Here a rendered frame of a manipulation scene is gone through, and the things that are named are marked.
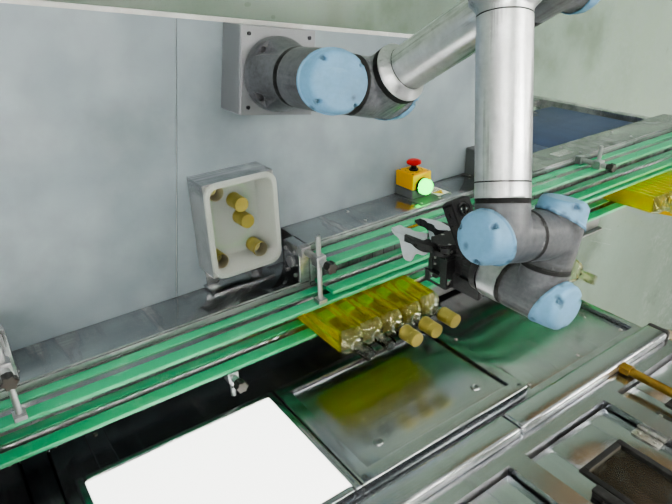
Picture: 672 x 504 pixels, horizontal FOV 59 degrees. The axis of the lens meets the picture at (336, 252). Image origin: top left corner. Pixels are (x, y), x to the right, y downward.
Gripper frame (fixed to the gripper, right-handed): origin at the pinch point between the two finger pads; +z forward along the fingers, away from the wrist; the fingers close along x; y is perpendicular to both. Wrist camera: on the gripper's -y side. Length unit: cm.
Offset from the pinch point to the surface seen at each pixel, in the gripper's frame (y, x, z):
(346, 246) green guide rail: 16.6, 5.0, 26.9
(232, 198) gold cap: 2.3, -17.8, 38.7
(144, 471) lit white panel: 42, -53, 14
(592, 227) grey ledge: 44, 116, 30
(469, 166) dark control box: 12, 61, 40
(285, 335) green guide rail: 33.5, -14.1, 25.7
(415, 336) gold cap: 28.7, 4.7, 1.8
